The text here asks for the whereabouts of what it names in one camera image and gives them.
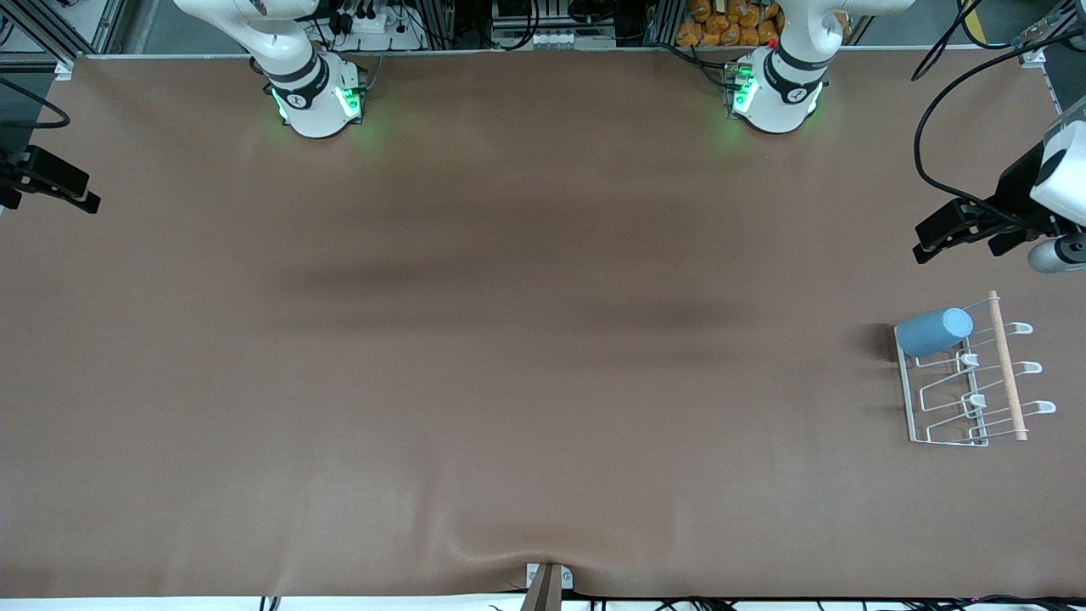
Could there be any brown mounting post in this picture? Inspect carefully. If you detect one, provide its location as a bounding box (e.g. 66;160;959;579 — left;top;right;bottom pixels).
519;564;564;611

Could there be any aluminium frame profile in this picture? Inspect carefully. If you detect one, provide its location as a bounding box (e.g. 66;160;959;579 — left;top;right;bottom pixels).
0;0;128;79
1014;17;1070;111

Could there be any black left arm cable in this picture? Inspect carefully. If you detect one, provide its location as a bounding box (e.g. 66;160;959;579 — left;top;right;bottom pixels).
911;0;1086;234

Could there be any white wire rack wooden rod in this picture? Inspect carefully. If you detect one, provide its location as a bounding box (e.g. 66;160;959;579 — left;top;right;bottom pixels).
893;290;1058;448

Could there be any grey metal bracket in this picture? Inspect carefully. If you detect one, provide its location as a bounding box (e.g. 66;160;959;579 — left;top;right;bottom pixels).
525;563;574;591

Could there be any white connector strip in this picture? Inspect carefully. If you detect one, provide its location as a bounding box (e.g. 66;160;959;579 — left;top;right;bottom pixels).
492;25;617;50

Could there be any blue plastic cup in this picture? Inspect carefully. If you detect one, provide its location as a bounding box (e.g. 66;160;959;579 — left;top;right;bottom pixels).
896;307;975;359

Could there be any brown table mat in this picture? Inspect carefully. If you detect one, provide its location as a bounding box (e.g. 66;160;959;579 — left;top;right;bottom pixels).
0;49;1086;599

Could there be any pile of orange packets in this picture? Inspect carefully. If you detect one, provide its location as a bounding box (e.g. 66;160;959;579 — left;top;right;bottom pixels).
676;0;786;48

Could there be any white power strip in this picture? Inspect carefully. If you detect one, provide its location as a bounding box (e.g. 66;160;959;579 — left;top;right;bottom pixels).
327;0;429;52

